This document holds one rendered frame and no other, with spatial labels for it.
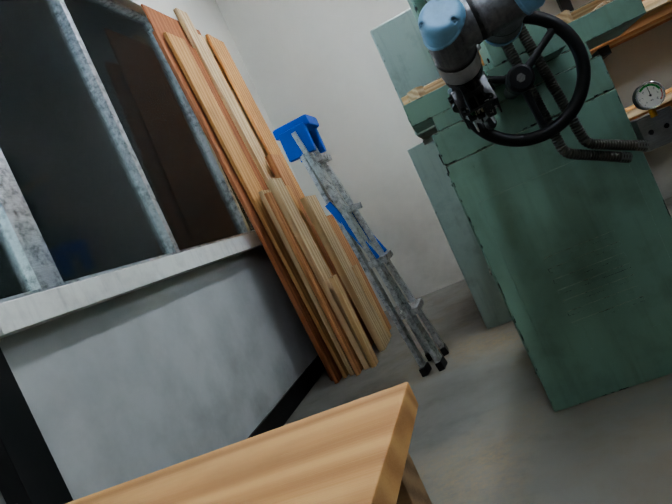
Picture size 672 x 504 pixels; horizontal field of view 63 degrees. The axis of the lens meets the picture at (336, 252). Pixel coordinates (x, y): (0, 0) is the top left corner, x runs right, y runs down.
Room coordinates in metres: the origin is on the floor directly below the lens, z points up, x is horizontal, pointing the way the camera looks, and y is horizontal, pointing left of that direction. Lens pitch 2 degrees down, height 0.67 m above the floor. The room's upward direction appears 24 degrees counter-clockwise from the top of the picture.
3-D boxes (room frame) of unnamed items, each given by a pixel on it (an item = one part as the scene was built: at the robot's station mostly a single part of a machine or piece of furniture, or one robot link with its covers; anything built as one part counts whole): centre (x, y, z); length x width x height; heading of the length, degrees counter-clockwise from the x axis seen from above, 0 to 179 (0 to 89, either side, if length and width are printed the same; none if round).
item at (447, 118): (1.48, -0.59, 0.82); 0.40 x 0.21 x 0.04; 76
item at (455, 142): (1.66, -0.63, 0.76); 0.57 x 0.45 x 0.09; 166
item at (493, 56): (1.34, -0.60, 0.91); 0.15 x 0.14 x 0.09; 76
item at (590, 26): (1.43, -0.62, 0.87); 0.61 x 0.30 x 0.06; 76
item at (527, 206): (1.66, -0.63, 0.35); 0.58 x 0.45 x 0.71; 166
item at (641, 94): (1.27, -0.81, 0.65); 0.06 x 0.04 x 0.08; 76
